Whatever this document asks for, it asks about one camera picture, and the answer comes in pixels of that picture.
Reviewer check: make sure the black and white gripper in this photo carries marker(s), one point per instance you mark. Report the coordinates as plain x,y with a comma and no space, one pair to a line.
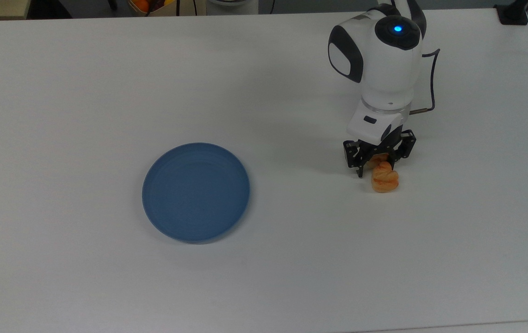
375,122

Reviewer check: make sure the orange twisted bread roll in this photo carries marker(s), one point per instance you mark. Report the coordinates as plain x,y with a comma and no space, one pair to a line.
385,180

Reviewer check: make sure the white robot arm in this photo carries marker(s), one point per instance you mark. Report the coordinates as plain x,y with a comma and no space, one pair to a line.
379,51

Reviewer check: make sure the blue round plate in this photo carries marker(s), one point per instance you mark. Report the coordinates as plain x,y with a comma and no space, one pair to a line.
195,192

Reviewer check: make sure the black clamp stand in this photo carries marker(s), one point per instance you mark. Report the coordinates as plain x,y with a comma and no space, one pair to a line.
512,11

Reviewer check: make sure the white round container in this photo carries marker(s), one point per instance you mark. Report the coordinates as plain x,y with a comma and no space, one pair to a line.
232,4

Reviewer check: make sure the bag of orange fruit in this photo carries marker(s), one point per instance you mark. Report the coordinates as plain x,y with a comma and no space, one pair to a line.
150,5

